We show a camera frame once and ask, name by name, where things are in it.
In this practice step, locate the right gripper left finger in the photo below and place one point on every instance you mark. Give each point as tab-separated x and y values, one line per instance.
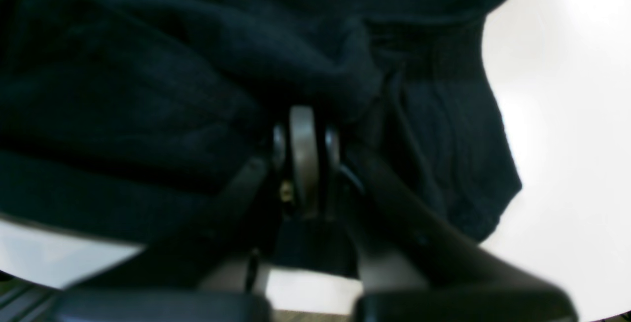
214	268

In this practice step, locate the black graphic t-shirt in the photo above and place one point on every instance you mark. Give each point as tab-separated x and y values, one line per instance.
121	118

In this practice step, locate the white bin corner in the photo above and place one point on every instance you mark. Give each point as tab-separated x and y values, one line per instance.
55	258

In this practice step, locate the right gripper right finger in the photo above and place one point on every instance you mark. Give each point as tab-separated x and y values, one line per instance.
415	267

